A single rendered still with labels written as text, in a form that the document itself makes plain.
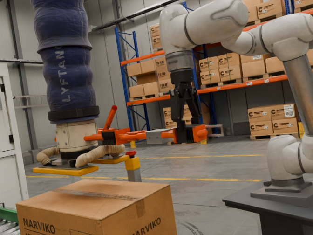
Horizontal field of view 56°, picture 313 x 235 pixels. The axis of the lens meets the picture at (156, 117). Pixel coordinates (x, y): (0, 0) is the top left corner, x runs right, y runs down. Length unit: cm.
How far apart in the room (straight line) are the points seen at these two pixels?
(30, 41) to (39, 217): 1072
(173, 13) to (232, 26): 21
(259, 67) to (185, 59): 734
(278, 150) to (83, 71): 102
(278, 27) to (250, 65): 697
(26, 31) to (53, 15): 1061
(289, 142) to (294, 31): 56
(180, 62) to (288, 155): 85
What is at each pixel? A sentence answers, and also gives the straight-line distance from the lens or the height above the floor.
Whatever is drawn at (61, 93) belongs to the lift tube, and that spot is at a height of 140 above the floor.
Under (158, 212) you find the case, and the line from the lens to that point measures 127.
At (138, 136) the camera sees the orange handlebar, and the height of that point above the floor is 119.
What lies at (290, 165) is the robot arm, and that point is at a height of 91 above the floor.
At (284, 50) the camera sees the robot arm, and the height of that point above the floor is 145.
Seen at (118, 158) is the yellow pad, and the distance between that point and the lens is 133.
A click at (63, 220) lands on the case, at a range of 124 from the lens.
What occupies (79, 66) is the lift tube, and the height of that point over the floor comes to 151.
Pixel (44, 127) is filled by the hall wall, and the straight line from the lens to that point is 1149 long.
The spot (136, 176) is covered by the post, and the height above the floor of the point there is 89.
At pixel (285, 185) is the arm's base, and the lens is 163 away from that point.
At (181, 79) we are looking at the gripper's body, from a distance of 95.
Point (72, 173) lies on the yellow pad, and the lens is 122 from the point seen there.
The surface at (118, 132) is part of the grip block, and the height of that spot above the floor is 122.
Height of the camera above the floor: 129
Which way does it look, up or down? 2 degrees down
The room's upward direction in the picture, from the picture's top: 8 degrees counter-clockwise
